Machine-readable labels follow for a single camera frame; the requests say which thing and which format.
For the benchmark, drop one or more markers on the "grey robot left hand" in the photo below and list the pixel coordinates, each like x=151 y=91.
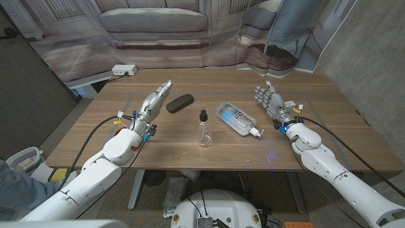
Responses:
x=150 y=106

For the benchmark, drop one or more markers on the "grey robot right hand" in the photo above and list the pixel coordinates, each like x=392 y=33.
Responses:
x=275 y=103

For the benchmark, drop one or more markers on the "clear dispenser bottle black pump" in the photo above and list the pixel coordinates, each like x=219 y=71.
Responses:
x=204 y=133

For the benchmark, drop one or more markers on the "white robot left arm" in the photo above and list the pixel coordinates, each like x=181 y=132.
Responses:
x=95 y=177

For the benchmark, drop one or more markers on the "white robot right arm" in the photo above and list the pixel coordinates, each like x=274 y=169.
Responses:
x=341 y=183

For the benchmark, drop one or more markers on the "black glasses case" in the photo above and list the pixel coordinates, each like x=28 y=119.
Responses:
x=179 y=103

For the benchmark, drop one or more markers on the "clear hand sanitizer bottle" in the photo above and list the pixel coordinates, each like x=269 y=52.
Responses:
x=235 y=118

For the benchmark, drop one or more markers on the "red mug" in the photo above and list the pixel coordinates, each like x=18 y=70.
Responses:
x=120 y=130

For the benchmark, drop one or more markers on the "white power strip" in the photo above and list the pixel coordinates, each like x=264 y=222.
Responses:
x=124 y=69

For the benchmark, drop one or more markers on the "printed sofa backdrop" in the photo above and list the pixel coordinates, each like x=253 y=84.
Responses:
x=158 y=47

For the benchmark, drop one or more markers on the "white side table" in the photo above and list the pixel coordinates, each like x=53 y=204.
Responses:
x=85 y=90

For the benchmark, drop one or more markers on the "white table leg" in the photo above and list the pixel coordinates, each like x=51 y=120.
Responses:
x=297 y=193
x=136 y=190

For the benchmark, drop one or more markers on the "clear plastic bag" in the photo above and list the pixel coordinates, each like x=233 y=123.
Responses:
x=174 y=196

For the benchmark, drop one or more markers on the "grey sneaker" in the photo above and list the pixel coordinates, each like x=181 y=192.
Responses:
x=69 y=177

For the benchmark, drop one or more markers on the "yellow floor object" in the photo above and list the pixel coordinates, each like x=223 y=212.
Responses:
x=57 y=174

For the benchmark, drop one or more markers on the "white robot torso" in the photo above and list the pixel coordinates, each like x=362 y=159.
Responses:
x=215 y=209

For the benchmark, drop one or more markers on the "orange block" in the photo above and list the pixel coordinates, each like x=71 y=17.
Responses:
x=297 y=225

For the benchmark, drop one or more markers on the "person's leg in jeans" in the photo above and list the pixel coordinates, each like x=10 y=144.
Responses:
x=19 y=193

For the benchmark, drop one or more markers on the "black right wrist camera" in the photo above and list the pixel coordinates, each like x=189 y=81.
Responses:
x=280 y=126

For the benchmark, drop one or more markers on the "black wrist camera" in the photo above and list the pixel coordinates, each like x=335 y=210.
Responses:
x=280 y=126
x=151 y=130

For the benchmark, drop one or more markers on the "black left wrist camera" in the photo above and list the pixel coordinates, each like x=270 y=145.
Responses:
x=151 y=130

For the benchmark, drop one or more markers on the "black wall fixture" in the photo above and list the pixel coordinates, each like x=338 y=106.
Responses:
x=9 y=32

